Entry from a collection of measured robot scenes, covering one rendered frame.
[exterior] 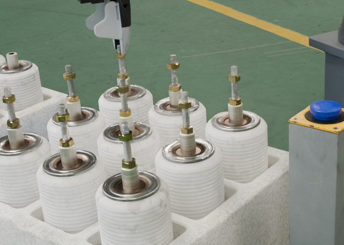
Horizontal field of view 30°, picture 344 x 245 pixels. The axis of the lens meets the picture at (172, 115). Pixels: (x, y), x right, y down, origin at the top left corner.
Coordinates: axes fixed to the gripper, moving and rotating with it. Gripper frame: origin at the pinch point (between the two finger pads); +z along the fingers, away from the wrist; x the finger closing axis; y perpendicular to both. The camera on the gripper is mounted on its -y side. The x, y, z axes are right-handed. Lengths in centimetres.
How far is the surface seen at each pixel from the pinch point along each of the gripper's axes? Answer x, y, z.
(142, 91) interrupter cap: 1.1, -2.2, 8.9
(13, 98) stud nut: 12.3, 20.7, 1.5
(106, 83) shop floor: -75, -14, 34
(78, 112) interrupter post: 6.8, 10.5, 8.0
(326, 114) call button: 39.4, -14.6, 1.8
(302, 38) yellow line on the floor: -81, -85, 34
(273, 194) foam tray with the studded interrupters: 28.2, -13.1, 18.7
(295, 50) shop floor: -71, -77, 34
